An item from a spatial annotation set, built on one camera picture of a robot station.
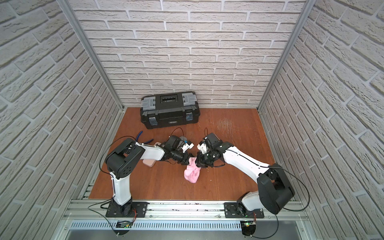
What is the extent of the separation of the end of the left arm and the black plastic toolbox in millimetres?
210

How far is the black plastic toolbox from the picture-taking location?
0.97 metres

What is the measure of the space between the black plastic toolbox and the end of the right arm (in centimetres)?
28

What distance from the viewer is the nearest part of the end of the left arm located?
79cm

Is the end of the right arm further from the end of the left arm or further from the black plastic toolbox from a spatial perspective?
the black plastic toolbox

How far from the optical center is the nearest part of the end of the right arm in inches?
24.0
